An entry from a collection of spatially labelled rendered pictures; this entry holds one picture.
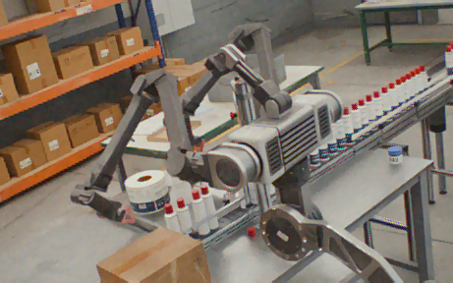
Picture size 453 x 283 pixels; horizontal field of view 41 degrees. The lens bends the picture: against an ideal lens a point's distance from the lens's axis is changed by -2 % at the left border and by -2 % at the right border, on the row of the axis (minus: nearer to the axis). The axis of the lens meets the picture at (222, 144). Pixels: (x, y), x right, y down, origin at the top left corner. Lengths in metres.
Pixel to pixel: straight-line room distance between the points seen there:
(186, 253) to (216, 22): 7.36
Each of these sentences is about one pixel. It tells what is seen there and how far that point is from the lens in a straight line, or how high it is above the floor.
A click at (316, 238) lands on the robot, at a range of 2.00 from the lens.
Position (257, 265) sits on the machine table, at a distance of 2.52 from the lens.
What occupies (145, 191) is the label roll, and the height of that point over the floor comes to 1.00.
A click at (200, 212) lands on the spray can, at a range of 2.67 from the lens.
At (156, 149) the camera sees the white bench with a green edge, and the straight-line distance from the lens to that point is 4.13.
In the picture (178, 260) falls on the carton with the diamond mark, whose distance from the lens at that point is 2.12.
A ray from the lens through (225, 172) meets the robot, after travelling 1.81.
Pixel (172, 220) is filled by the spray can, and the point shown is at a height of 1.02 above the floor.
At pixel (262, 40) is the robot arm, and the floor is 1.67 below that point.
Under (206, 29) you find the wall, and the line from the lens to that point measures 9.13.
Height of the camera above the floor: 2.14
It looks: 20 degrees down
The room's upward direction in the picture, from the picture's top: 12 degrees counter-clockwise
